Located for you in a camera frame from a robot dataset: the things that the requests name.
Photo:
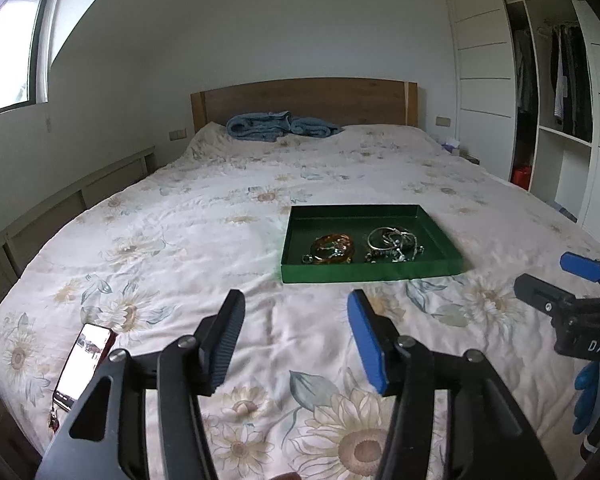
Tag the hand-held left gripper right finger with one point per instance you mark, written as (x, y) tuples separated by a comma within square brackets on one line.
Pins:
[(367, 340)]

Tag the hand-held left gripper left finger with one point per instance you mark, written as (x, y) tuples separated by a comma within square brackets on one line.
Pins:
[(223, 340)]

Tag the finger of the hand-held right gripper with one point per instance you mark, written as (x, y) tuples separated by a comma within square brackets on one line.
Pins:
[(535, 289), (577, 264)]

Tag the amber bangle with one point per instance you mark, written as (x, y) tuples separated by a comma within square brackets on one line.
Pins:
[(322, 256)]

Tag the green tray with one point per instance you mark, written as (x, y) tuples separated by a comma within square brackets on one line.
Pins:
[(360, 220)]

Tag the person's right hand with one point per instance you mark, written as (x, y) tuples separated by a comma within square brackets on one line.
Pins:
[(591, 390)]

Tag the thin silver bangle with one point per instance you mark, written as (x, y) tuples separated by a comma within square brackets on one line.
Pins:
[(371, 245)]

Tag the red bag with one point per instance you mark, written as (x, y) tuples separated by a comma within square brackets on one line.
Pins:
[(521, 177)]

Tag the smartphone with red case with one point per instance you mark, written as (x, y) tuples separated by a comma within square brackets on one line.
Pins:
[(82, 365)]

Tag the tissue box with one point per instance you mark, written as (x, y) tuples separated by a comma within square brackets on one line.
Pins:
[(451, 146)]

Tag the hanging clothes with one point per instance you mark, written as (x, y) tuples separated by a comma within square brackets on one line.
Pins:
[(570, 80)]

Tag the blue towel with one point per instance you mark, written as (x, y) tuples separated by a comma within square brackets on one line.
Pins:
[(265, 127)]

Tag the white wardrobe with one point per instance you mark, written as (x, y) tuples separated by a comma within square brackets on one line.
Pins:
[(485, 60)]

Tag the wooden headboard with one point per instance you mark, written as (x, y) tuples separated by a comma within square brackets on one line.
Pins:
[(305, 97)]

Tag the window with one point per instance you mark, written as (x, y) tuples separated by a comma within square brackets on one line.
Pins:
[(10, 45)]

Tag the wall socket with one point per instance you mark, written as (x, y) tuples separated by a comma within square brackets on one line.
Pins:
[(177, 135), (443, 121)]

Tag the low white wall ledge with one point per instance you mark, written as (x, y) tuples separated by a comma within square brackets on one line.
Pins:
[(55, 195)]

